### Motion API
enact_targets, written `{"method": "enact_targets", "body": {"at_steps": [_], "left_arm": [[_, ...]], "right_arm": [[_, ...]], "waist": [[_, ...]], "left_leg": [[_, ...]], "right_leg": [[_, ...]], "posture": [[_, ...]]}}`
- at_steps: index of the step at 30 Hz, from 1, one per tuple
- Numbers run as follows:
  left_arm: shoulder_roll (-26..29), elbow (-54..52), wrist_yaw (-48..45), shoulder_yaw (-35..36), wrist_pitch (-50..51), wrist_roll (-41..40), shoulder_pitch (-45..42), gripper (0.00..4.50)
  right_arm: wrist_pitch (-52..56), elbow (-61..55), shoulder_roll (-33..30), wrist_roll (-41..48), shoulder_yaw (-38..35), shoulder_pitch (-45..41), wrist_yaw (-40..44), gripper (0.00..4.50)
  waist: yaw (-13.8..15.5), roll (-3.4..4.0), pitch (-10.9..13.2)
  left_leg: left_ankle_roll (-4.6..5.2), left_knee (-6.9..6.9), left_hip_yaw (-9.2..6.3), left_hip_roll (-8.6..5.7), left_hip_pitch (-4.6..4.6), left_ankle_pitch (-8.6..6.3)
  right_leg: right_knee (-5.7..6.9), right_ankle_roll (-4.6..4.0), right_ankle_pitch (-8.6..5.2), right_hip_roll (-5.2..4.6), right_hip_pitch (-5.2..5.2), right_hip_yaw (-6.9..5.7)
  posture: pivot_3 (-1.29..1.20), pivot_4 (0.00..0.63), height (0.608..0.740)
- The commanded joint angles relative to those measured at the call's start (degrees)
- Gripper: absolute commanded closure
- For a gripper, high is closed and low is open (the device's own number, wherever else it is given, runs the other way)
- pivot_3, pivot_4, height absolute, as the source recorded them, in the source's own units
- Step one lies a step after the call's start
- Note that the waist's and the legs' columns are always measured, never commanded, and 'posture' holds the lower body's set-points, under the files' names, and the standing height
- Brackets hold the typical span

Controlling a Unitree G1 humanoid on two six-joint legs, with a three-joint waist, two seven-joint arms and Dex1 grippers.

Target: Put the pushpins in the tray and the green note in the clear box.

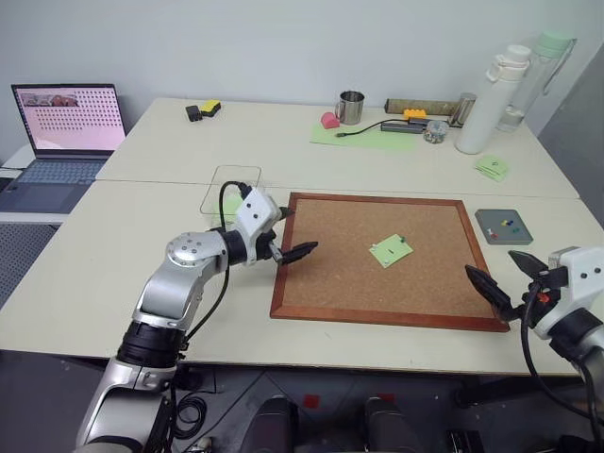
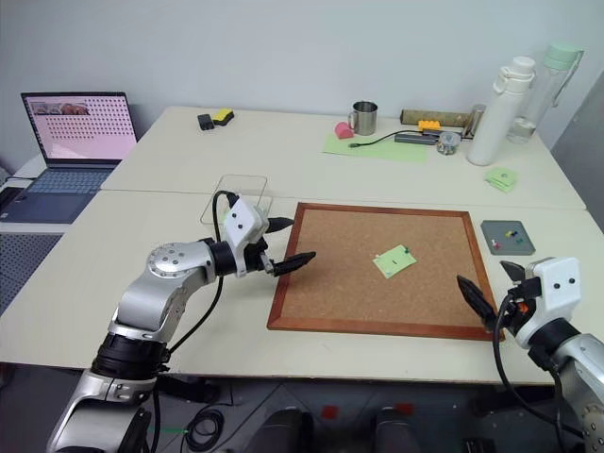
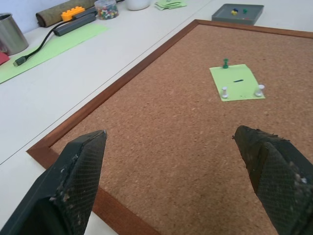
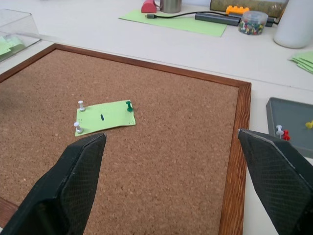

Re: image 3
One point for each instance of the green paper note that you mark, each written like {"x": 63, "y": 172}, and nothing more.
{"x": 236, "y": 82}

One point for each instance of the steel cup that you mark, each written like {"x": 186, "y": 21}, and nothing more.
{"x": 11, "y": 34}

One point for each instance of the large green paper sheet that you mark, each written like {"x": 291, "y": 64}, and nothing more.
{"x": 61, "y": 46}

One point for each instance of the stack of green notes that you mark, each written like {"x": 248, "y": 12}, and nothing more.
{"x": 171, "y": 4}

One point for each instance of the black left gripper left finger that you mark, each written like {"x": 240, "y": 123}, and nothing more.
{"x": 73, "y": 186}

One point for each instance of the yellow blurry object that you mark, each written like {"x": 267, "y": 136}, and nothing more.
{"x": 234, "y": 12}

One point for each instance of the grey plastic tray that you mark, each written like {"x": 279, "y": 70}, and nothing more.
{"x": 238, "y": 14}

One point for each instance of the white push pin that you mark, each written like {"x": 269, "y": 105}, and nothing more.
{"x": 259, "y": 90}
{"x": 224, "y": 92}

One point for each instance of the cork board with wooden frame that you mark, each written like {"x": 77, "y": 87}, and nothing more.
{"x": 171, "y": 137}

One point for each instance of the white bowl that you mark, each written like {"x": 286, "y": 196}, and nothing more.
{"x": 137, "y": 4}

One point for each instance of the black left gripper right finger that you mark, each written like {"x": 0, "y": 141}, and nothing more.
{"x": 276, "y": 171}

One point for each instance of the jar of coloured pins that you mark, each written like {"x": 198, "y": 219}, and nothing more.
{"x": 106, "y": 9}

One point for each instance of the yellow toy brick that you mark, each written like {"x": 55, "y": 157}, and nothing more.
{"x": 72, "y": 13}

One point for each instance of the red paper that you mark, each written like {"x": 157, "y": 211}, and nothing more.
{"x": 3, "y": 58}

